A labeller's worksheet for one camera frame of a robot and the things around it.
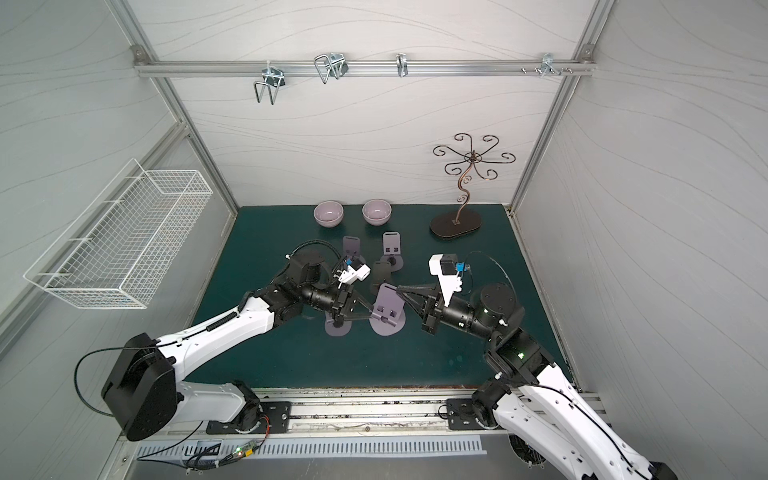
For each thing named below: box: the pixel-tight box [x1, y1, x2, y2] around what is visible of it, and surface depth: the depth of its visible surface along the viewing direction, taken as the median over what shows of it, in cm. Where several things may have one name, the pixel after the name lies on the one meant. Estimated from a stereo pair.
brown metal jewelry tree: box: [430, 132, 516, 239], surface depth 100 cm
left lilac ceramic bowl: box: [314, 200, 345, 228], surface depth 115 cm
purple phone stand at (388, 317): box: [369, 282, 407, 336], surface depth 61 cm
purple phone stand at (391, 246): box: [380, 231, 404, 272], surface depth 102 cm
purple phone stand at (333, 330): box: [324, 311, 353, 337], surface depth 90 cm
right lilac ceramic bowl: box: [362, 198, 392, 226], surface depth 117 cm
